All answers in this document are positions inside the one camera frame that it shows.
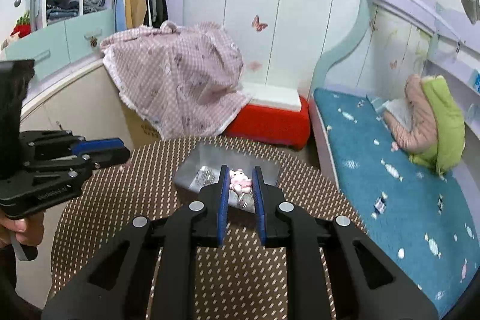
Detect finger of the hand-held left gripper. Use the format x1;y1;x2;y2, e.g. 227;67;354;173
20;130;131;171
0;156;95;220

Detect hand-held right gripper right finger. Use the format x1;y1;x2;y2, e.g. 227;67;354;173
252;166;439;320

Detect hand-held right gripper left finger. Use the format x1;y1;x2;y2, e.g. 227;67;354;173
41;164;230;320

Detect pink bear charm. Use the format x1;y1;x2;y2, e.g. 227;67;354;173
229;169;253;195

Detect silver metal tin box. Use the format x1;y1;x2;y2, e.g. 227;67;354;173
172;145;280;219

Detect person's left forearm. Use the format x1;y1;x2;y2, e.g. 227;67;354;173
0;249;42;317

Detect person's left hand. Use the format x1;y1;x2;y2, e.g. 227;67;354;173
0;209;45;250

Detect cardboard box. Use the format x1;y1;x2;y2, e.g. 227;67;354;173
122;106;166;149

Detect brown polka-dot tablecloth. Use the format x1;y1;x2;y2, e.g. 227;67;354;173
50;136;370;320

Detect red box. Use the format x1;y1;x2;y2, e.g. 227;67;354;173
224;95;310;150

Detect red green plush toy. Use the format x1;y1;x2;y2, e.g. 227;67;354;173
10;10;31;38

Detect pink checked printed cloth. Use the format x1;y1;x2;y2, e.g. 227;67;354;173
99;21;252;141

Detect white box lid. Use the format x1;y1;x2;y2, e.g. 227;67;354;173
242;82;305;107

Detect teal drawer round knob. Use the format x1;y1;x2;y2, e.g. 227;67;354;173
64;7;115;64

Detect blue folded jeans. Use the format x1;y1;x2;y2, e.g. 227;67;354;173
47;1;80;21

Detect blue printed mattress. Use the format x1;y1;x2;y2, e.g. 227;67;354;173
313;88;469;313

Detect white cloth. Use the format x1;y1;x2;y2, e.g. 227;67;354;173
379;98;414;128

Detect pink padded jacket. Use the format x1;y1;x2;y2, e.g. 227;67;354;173
382;74;439;153

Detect green padded jacket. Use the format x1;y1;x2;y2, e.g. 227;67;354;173
409;76;466;177

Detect hanging pink grey cloth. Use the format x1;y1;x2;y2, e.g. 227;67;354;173
463;0;480;25

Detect teal drawer bar handle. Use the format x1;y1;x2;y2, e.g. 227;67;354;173
5;22;71;81

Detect pink butterfly wall sticker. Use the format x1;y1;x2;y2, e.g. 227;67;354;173
251;14;269;33

